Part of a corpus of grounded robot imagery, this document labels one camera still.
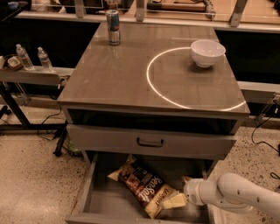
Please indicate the open middle drawer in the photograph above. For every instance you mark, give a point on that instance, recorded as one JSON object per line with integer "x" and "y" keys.
{"x": 105, "y": 201}

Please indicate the brown chip bag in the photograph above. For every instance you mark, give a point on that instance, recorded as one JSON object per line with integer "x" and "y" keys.
{"x": 149, "y": 188}

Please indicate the closed upper drawer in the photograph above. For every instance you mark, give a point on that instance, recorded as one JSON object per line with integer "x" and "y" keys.
{"x": 176, "y": 144}

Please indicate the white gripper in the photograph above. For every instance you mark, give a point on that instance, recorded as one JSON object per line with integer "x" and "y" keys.
{"x": 192, "y": 189}

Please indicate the right clear water bottle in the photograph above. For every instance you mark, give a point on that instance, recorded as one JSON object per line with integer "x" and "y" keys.
{"x": 44, "y": 60}

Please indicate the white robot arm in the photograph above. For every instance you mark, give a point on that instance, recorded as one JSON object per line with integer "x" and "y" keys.
{"x": 230, "y": 192}

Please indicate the black drawer handle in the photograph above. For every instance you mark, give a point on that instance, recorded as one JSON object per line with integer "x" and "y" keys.
{"x": 143, "y": 143}

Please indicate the blue silver drink can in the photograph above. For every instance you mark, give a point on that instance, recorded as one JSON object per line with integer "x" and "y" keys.
{"x": 113, "y": 23}

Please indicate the wooden back shelf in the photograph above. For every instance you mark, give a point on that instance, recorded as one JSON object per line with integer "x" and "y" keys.
{"x": 231, "y": 15}

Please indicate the grey side bench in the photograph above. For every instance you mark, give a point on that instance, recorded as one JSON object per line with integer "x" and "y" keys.
{"x": 38, "y": 76}

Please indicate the small brown bowl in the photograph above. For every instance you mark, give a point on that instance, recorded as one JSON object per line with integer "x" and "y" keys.
{"x": 11, "y": 63}

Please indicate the grey drawer cabinet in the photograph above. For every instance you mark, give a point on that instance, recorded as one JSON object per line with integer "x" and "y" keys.
{"x": 150, "y": 82}

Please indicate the left clear water bottle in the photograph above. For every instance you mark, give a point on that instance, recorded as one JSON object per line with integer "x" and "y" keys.
{"x": 24, "y": 58}

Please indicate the white ceramic bowl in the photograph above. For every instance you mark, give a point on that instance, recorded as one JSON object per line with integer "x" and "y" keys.
{"x": 206, "y": 53}

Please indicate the clear water bottle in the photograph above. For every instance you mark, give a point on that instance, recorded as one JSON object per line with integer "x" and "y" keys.
{"x": 44, "y": 60}
{"x": 24, "y": 58}

